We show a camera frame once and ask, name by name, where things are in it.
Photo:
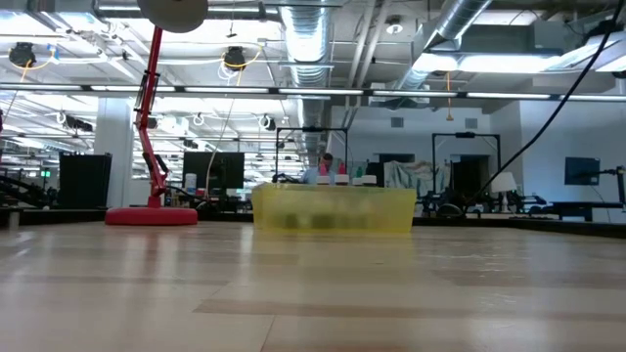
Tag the large red cap bottle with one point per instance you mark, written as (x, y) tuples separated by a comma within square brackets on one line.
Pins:
[(342, 177)]

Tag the large black cap bottle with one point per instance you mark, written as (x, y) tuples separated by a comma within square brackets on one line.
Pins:
[(370, 180)]

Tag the person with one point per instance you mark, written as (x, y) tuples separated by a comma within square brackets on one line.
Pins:
[(318, 172)]

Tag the yellow plastic tray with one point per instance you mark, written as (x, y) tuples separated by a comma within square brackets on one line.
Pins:
[(332, 210)]

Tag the pale green cloth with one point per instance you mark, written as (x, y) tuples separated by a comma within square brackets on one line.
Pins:
[(411, 176)]

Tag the black monitor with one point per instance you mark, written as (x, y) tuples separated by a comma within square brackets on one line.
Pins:
[(215, 168)]

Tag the white container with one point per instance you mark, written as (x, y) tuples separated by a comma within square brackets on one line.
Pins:
[(191, 183)]

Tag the red desk lamp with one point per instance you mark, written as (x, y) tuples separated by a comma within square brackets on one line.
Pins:
[(151, 215)]

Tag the white lampshade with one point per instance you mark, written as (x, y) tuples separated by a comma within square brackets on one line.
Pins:
[(504, 182)]

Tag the black panel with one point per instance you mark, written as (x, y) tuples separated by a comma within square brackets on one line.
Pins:
[(84, 181)]

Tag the blue screen monitor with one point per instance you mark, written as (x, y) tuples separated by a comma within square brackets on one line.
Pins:
[(582, 170)]

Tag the black gantry frame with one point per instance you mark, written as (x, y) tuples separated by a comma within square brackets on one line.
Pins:
[(464, 134), (298, 128)]

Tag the black overhead camera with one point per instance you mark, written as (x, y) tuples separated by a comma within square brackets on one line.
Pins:
[(235, 57), (22, 54)]

